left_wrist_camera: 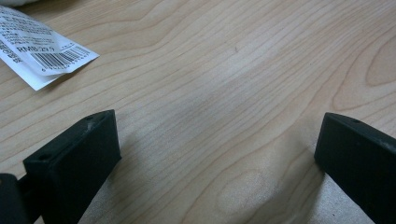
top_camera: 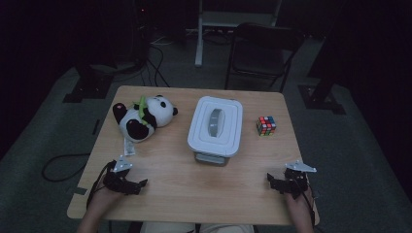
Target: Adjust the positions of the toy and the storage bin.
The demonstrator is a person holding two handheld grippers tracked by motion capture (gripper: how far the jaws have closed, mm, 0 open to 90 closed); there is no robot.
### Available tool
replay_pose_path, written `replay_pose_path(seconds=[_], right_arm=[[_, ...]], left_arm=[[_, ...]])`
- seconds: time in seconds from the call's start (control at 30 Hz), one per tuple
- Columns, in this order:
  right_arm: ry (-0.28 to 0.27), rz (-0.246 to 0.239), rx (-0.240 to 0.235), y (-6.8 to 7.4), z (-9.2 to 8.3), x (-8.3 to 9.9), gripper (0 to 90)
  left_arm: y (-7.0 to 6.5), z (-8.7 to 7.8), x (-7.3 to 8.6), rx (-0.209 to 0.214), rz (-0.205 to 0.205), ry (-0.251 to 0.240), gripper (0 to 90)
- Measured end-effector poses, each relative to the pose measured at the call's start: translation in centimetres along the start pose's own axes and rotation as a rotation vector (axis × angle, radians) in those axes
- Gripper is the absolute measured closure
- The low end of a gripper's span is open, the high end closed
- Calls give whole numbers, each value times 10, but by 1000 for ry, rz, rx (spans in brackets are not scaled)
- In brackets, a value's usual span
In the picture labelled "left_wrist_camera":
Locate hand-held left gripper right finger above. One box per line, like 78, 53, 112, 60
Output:
314, 112, 396, 224

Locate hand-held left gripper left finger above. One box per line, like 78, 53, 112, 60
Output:
22, 109, 122, 224

